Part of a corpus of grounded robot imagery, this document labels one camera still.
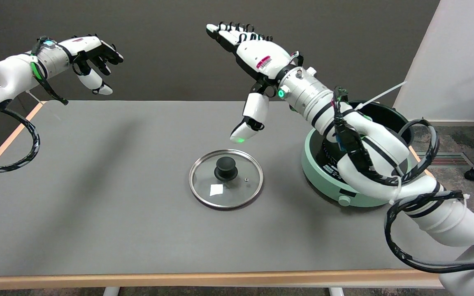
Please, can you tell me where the mint green induction cooker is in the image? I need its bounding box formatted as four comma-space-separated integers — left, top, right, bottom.
301, 127, 410, 208

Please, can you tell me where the black pot with handle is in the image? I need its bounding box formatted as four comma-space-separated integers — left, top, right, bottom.
349, 100, 411, 138

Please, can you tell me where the floor vent grille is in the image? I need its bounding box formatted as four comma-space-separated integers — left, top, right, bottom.
416, 152, 474, 167

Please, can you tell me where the grey table mat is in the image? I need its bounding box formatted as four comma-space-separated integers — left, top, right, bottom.
0, 101, 474, 278

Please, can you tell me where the glass pot lid black knob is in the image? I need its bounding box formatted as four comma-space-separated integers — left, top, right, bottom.
188, 149, 264, 210

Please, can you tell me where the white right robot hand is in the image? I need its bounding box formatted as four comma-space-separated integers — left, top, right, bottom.
205, 21, 300, 144

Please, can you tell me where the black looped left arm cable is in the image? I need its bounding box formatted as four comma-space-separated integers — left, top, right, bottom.
0, 108, 41, 173

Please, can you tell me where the green black left wrist cable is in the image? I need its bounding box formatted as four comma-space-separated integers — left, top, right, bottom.
30, 36, 69, 106

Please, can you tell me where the black looped right arm cable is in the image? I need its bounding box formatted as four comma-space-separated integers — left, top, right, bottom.
332, 86, 474, 275

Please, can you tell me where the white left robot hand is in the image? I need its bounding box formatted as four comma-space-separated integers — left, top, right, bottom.
60, 34, 124, 96

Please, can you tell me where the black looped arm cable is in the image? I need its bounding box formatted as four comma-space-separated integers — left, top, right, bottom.
0, 108, 41, 173
332, 86, 474, 275

